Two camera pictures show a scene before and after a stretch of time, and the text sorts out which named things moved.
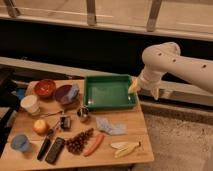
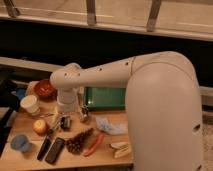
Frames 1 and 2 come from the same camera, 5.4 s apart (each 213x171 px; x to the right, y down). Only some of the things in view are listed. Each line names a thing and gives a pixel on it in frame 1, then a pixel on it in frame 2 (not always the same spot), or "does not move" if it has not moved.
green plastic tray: x=109 y=92 does not move
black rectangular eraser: x=54 y=150 does not move
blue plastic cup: x=21 y=143 does not move
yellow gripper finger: x=133 y=88 → x=55 y=120
